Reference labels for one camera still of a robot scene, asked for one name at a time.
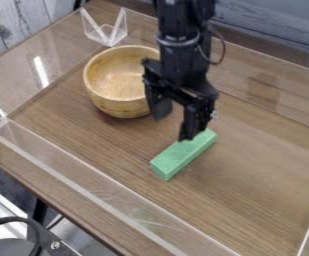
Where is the clear acrylic corner bracket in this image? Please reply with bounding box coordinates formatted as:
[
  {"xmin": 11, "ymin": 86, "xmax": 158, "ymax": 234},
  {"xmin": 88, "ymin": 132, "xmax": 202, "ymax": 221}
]
[{"xmin": 79, "ymin": 8, "xmax": 127, "ymax": 47}]

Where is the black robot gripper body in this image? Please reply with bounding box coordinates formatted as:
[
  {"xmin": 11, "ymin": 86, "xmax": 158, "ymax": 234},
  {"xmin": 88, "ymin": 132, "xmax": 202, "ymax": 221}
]
[{"xmin": 142, "ymin": 35, "xmax": 218, "ymax": 105}]

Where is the green rectangular block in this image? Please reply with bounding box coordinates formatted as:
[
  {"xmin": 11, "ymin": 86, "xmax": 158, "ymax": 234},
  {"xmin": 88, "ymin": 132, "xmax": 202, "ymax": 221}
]
[{"xmin": 150, "ymin": 129, "xmax": 217, "ymax": 181}]

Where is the black metal table leg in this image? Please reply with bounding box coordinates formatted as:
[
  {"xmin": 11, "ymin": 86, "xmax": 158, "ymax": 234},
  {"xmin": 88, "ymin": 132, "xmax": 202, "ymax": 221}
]
[{"xmin": 32, "ymin": 199, "xmax": 48, "ymax": 224}]

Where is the metal bracket with screw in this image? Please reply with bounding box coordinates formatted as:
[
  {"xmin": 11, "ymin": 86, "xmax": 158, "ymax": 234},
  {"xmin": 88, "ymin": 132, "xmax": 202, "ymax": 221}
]
[{"xmin": 38, "ymin": 232, "xmax": 80, "ymax": 256}]

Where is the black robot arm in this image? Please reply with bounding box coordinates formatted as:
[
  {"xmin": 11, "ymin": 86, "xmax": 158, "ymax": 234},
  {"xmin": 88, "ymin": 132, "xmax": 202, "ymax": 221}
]
[{"xmin": 142, "ymin": 0, "xmax": 218, "ymax": 141}]

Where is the clear acrylic tray wall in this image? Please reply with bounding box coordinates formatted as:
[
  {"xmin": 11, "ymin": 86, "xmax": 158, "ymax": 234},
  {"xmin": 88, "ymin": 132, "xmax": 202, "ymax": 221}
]
[{"xmin": 0, "ymin": 13, "xmax": 309, "ymax": 256}]

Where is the light wooden bowl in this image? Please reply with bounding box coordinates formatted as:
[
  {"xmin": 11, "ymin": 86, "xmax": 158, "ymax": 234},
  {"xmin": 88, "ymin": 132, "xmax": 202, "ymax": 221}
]
[{"xmin": 83, "ymin": 45, "xmax": 159, "ymax": 119}]

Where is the black cable loop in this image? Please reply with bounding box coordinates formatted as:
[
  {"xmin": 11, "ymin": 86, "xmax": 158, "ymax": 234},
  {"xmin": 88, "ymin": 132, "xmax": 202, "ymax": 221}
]
[{"xmin": 0, "ymin": 216, "xmax": 46, "ymax": 256}]

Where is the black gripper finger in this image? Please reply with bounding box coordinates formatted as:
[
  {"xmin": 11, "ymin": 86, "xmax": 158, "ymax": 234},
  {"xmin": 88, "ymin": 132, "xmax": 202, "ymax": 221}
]
[
  {"xmin": 178, "ymin": 98, "xmax": 215, "ymax": 141},
  {"xmin": 143, "ymin": 77, "xmax": 173, "ymax": 121}
]

